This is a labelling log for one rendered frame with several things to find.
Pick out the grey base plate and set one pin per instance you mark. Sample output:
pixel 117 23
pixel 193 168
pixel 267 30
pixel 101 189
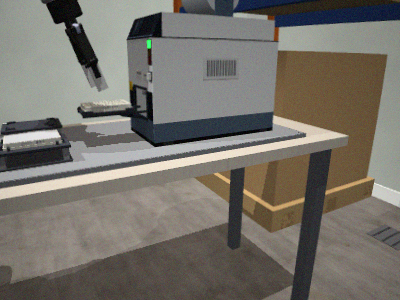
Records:
pixel 108 146

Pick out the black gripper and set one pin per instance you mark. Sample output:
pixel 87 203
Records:
pixel 67 11

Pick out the white cylinder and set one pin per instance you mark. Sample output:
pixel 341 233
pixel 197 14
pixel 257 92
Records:
pixel 206 7

